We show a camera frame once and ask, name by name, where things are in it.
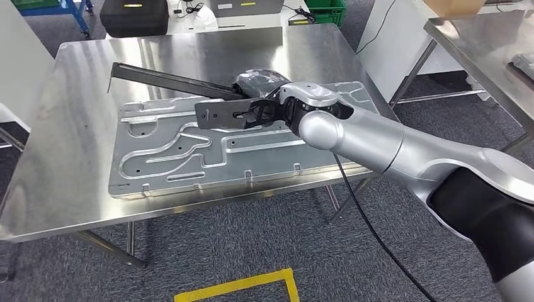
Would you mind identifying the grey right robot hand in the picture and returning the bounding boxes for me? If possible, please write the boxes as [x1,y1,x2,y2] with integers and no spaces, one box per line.
[231,85,356,138]

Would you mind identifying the long black plastic part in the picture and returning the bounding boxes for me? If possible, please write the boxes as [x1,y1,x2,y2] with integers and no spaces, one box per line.
[107,62,277,131]

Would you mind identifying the stainless steel workbench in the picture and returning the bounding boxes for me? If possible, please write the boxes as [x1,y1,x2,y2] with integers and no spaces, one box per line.
[0,23,400,285]

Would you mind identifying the clear plastic wrap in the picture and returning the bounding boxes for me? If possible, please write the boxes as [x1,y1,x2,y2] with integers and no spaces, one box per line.
[232,69,292,100]

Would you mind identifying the stamped grey metal plate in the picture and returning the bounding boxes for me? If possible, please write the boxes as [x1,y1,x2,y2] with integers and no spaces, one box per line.
[108,81,381,201]

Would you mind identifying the grey equipment case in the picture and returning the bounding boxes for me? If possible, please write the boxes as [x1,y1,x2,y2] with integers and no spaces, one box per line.
[210,0,285,19]

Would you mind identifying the crumpled white cloth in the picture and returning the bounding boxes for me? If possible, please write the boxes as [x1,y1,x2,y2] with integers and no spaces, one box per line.
[195,4,220,29]

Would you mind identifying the green plastic crate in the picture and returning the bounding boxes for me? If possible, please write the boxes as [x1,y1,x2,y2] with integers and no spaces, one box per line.
[304,0,348,28]

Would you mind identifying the white partition board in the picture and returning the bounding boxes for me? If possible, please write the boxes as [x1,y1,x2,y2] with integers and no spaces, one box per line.
[356,0,488,104]
[0,0,56,131]

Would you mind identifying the black equipment case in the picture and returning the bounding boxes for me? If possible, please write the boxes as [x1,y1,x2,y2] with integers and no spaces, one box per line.
[99,0,170,39]

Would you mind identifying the yellow floor tape square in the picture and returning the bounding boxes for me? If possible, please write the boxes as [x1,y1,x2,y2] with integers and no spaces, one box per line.
[174,267,301,302]

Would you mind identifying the blue metal cart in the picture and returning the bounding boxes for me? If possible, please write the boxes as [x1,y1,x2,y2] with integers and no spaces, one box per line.
[18,0,95,39]

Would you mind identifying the stainless steel side table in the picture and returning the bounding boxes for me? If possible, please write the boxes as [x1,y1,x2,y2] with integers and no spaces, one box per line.
[390,7,534,156]
[0,126,26,154]

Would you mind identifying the small grey metal plate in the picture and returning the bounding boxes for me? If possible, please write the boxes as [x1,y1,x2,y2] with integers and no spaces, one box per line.
[511,53,534,81]

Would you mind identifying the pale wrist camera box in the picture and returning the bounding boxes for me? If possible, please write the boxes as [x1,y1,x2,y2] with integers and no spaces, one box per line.
[278,82,340,108]

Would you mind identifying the tangled black cables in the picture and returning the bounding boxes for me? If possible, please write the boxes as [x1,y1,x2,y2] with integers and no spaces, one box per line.
[173,0,206,16]

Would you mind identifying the thin black wall cable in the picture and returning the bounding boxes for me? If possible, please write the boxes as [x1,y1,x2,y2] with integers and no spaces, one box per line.
[355,0,397,55]

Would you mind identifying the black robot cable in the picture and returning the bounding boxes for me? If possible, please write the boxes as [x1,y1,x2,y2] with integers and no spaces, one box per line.
[332,153,438,302]

